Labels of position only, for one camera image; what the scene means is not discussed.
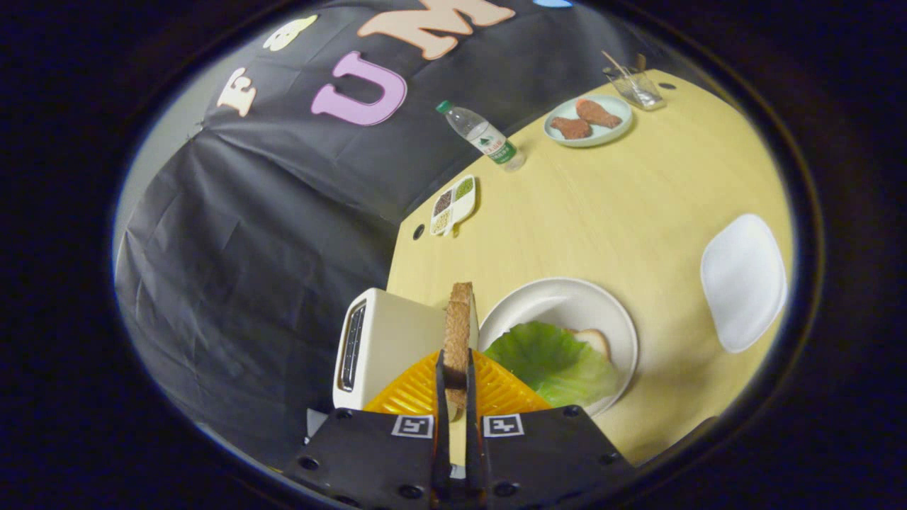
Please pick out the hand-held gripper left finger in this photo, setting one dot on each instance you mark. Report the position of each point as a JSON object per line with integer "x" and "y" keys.
{"x": 375, "y": 453}

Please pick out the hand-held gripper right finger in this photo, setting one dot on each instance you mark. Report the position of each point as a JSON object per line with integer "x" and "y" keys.
{"x": 545, "y": 453}

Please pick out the green lettuce leaf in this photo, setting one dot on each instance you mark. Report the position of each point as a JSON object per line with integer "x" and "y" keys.
{"x": 553, "y": 361}

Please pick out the brown crust bread slice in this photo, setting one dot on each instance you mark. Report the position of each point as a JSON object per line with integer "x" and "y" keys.
{"x": 458, "y": 326}

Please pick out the cream white toaster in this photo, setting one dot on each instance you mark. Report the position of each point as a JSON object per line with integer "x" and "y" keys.
{"x": 397, "y": 340}

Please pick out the white bread slice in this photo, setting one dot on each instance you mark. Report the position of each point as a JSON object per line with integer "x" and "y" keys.
{"x": 594, "y": 341}

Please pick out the large white round plate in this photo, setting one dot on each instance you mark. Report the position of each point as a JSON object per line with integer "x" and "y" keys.
{"x": 560, "y": 301}

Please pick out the white divided seasoning tray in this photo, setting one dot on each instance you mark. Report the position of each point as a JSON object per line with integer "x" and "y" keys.
{"x": 453, "y": 205}

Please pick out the white square plate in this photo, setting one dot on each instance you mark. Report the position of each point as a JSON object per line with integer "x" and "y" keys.
{"x": 744, "y": 283}

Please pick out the black backdrop cloth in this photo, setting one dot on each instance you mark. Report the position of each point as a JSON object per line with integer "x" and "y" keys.
{"x": 248, "y": 212}

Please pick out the clear water bottle green cap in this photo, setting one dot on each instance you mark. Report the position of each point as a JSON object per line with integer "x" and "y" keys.
{"x": 482, "y": 136}

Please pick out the light blue round plate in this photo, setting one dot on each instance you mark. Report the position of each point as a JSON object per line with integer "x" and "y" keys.
{"x": 613, "y": 134}

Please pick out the dark fried chicken drumstick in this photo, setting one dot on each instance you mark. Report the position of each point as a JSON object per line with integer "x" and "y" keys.
{"x": 571, "y": 128}

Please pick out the orange fried chicken drumstick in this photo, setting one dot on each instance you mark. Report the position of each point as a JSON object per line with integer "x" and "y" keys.
{"x": 597, "y": 113}

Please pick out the clear glass cup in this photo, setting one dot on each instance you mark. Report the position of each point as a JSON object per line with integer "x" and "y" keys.
{"x": 641, "y": 91}

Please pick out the thin wooden stick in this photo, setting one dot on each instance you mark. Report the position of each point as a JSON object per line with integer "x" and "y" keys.
{"x": 615, "y": 63}

